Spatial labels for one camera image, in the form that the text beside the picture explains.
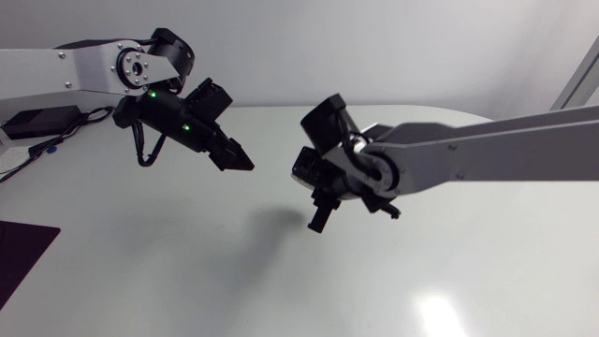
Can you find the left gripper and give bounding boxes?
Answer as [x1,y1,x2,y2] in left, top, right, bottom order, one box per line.
[199,120,256,172]

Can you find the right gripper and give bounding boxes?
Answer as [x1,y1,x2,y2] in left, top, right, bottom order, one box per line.
[306,180,402,234]

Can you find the black power brick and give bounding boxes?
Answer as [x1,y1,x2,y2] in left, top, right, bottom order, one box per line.
[1,105,82,140]

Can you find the dark mat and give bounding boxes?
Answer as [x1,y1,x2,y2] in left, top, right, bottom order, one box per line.
[0,220,62,311]

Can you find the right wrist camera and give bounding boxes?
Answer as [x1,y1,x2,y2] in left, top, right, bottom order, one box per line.
[291,146,334,189]

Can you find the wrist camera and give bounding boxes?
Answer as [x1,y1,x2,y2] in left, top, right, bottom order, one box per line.
[185,77,234,125]
[291,146,334,189]

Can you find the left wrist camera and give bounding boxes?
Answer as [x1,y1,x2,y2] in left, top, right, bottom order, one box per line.
[185,77,234,125]

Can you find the thick black power cable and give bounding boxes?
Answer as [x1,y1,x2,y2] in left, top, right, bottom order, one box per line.
[27,106,116,159]

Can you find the thin black power cable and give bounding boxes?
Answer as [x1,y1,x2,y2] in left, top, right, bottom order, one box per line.
[0,154,35,184]

